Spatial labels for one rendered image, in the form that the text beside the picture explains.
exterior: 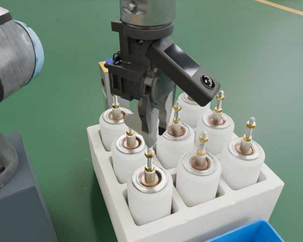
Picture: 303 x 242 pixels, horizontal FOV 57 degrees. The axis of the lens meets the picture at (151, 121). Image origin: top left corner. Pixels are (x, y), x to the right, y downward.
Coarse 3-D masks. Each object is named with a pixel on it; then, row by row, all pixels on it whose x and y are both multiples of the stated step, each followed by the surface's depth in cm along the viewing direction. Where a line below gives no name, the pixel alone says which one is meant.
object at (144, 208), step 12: (168, 180) 58; (132, 192) 56; (168, 192) 56; (132, 204) 58; (144, 204) 55; (156, 204) 56; (168, 204) 59; (132, 216) 61; (144, 216) 58; (156, 216) 58
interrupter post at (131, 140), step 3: (126, 135) 64; (135, 135) 65; (126, 138) 65; (129, 138) 64; (132, 138) 64; (135, 138) 65; (126, 141) 65; (129, 141) 65; (132, 141) 65; (135, 141) 66; (126, 144) 66; (129, 144) 65; (132, 144) 65; (135, 144) 66
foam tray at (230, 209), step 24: (96, 144) 77; (96, 168) 83; (264, 168) 70; (120, 192) 64; (216, 192) 68; (240, 192) 64; (264, 192) 64; (120, 216) 59; (168, 216) 59; (192, 216) 59; (216, 216) 62; (240, 216) 67; (264, 216) 72; (120, 240) 66; (144, 240) 56; (168, 240) 60; (192, 240) 64
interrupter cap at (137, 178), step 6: (138, 168) 60; (156, 168) 60; (162, 168) 60; (132, 174) 58; (138, 174) 58; (156, 174) 59; (162, 174) 58; (132, 180) 57; (138, 180) 57; (144, 180) 57; (156, 180) 57; (162, 180) 57; (138, 186) 56; (144, 186) 56; (150, 186) 56; (156, 186) 56; (162, 186) 56; (144, 192) 55; (150, 192) 55; (156, 192) 55
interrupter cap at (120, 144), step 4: (120, 136) 68; (124, 136) 68; (136, 136) 68; (140, 136) 68; (116, 140) 67; (120, 140) 67; (124, 140) 67; (136, 140) 67; (140, 140) 67; (116, 144) 66; (120, 144) 66; (124, 144) 66; (136, 144) 66; (140, 144) 66; (144, 144) 66; (116, 148) 65; (120, 148) 65; (124, 148) 64; (128, 148) 65; (132, 148) 65; (136, 148) 64; (140, 148) 65; (144, 148) 65; (124, 152) 63; (128, 152) 63; (132, 152) 63; (136, 152) 63
